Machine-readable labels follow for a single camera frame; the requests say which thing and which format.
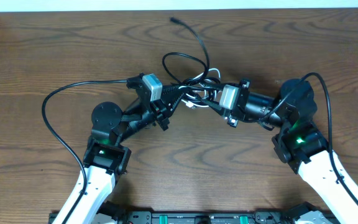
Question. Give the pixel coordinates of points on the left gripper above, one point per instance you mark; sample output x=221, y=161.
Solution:
x=162, y=116

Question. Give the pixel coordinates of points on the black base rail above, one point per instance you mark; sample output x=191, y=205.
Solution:
x=302, y=213

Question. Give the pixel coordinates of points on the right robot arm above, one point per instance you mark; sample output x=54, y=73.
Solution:
x=299, y=143

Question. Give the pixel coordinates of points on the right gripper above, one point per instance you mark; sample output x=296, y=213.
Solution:
x=216, y=107

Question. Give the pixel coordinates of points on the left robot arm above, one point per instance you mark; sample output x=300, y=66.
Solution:
x=105, y=158

